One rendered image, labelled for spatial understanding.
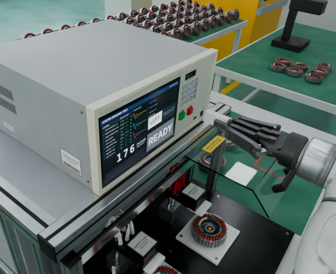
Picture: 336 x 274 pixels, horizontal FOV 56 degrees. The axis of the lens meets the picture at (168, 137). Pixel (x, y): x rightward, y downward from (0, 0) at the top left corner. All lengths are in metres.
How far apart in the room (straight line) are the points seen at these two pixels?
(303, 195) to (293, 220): 0.15
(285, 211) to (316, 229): 0.64
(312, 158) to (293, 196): 0.67
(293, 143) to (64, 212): 0.47
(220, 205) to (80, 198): 0.62
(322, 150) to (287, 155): 0.06
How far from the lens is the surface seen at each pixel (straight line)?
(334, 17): 5.87
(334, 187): 0.66
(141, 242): 0.84
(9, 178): 0.75
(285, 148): 0.68
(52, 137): 0.70
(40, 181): 0.73
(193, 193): 0.97
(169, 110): 0.75
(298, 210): 1.28
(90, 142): 0.59
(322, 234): 0.61
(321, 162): 0.67
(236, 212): 1.15
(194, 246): 1.02
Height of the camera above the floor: 1.59
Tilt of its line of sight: 35 degrees down
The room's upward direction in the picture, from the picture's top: 5 degrees clockwise
